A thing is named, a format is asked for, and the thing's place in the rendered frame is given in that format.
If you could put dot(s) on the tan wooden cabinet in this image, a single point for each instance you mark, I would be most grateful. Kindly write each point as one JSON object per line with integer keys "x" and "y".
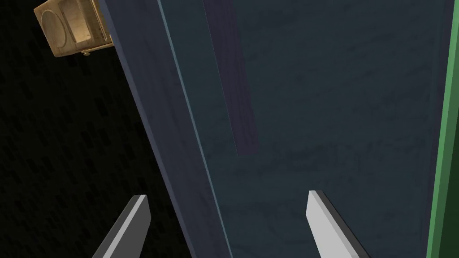
{"x": 71, "y": 28}

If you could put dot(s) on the dark blue door leaf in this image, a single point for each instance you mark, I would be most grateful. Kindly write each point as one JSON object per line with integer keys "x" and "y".
{"x": 304, "y": 107}

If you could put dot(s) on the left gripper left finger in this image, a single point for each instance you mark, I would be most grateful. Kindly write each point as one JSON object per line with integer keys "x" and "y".
{"x": 126, "y": 229}

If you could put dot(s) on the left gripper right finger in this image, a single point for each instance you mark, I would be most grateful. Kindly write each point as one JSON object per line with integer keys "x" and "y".
{"x": 331, "y": 233}

